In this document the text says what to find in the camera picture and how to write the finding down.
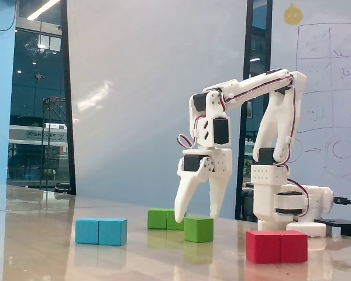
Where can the long red block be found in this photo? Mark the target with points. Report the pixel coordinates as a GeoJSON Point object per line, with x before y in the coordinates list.
{"type": "Point", "coordinates": [276, 247]}

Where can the long green block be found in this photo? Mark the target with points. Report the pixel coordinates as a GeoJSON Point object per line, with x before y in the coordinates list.
{"type": "Point", "coordinates": [158, 219]}

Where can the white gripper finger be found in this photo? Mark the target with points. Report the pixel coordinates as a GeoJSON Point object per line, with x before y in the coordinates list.
{"type": "Point", "coordinates": [218, 193]}
{"type": "Point", "coordinates": [185, 193]}

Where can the metal scaffold tower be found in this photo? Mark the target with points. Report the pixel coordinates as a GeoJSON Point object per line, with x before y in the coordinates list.
{"type": "Point", "coordinates": [48, 140]}

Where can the small green cube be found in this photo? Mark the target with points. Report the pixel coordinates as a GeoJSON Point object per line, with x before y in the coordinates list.
{"type": "Point", "coordinates": [199, 231]}

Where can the flat black box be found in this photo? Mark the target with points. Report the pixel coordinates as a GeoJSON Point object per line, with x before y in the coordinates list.
{"type": "Point", "coordinates": [345, 225]}

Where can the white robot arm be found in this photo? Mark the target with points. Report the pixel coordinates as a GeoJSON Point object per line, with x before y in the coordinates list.
{"type": "Point", "coordinates": [266, 82]}

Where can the wide black window frame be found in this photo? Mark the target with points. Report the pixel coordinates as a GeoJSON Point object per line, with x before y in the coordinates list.
{"type": "Point", "coordinates": [247, 44]}

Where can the slim black window post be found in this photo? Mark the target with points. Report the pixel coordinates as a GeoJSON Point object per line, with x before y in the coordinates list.
{"type": "Point", "coordinates": [67, 87]}

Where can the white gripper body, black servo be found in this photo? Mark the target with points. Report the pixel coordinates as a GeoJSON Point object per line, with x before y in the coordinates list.
{"type": "Point", "coordinates": [222, 164]}

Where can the long blue block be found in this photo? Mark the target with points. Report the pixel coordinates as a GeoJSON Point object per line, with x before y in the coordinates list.
{"type": "Point", "coordinates": [101, 232]}

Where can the yellow round sticker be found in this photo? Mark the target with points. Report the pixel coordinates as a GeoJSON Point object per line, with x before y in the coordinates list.
{"type": "Point", "coordinates": [293, 15]}

